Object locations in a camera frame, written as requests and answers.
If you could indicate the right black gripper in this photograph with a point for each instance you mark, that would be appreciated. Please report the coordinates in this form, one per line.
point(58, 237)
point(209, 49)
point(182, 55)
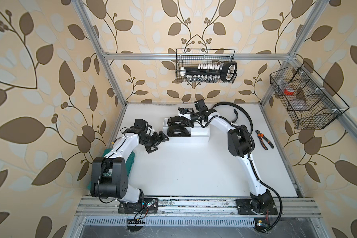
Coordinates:
point(188, 118)

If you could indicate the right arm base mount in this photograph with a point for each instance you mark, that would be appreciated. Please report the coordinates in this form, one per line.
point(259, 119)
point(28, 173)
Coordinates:
point(247, 206)

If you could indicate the aluminium front rail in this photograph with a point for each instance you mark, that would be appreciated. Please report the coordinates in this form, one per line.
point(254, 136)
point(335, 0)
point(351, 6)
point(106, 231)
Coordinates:
point(293, 207)

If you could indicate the black belt front loop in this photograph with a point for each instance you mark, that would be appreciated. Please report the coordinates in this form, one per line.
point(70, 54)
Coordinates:
point(177, 131)

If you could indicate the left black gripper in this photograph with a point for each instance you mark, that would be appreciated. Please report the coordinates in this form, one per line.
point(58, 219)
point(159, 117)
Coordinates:
point(155, 141)

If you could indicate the back wire basket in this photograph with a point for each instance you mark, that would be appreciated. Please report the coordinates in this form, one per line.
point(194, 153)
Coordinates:
point(193, 57)

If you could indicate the wire basket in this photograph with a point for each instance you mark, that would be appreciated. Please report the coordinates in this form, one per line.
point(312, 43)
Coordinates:
point(315, 103)
point(193, 57)

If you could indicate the right wire basket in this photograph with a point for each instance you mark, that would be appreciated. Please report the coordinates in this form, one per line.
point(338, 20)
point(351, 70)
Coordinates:
point(315, 103)

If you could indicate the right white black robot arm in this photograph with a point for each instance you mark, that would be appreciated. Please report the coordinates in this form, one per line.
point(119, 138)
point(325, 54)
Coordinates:
point(240, 144)

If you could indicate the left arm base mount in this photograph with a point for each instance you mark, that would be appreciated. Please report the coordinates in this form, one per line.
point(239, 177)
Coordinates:
point(150, 204)

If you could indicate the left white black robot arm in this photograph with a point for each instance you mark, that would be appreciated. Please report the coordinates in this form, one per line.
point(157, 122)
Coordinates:
point(109, 177)

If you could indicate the white divided storage tray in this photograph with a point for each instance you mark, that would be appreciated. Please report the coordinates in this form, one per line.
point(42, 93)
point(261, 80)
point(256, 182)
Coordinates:
point(197, 134)

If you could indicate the black socket set rail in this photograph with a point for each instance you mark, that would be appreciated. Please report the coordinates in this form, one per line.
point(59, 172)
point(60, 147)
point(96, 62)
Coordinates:
point(224, 71)

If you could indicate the black belt long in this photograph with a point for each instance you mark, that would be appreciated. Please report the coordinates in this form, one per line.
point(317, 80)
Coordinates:
point(175, 120)

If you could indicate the green plastic tool case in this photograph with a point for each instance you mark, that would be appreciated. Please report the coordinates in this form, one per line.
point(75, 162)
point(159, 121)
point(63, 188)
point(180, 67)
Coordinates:
point(129, 162)

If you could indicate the orange black pliers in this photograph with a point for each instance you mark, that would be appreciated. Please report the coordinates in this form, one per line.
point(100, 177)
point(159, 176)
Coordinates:
point(264, 140)

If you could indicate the red item in basket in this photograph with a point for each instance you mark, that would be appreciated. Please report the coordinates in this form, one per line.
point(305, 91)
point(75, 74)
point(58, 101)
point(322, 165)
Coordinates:
point(289, 91)

